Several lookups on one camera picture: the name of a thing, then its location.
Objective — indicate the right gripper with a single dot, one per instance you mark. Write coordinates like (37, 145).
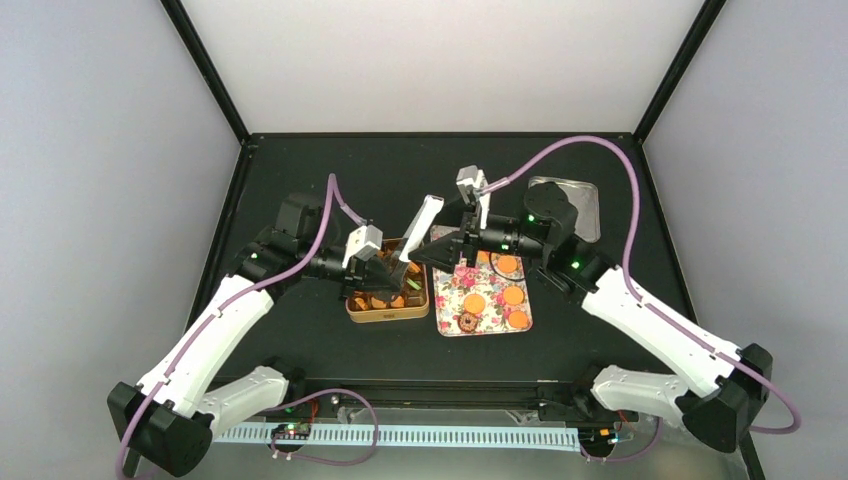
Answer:
(467, 234)

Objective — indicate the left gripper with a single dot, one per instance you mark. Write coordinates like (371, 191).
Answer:
(362, 274)

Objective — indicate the white and metal tongs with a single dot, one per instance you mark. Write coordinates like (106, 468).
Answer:
(431, 206)

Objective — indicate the green macaron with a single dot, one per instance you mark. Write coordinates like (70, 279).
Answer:
(414, 285)

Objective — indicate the gold cookie tin with tray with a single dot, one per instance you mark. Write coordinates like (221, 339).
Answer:
(409, 304)

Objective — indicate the silver tin lid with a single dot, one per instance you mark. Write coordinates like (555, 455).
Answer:
(584, 196)

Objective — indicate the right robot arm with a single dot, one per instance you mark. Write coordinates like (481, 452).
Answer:
(714, 388)

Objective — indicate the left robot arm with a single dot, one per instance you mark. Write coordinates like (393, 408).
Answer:
(171, 415)

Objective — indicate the floral serving tray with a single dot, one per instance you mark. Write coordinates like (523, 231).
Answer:
(495, 290)

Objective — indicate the chocolate donut cookie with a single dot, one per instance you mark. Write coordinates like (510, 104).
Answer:
(468, 323)

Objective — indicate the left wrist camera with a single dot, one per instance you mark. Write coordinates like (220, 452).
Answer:
(362, 244)

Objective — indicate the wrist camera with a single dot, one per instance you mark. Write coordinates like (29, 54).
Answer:
(470, 182)
(362, 244)

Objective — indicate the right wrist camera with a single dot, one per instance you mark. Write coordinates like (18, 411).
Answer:
(470, 182)

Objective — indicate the white slotted cable duct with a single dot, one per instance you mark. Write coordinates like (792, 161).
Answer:
(438, 436)

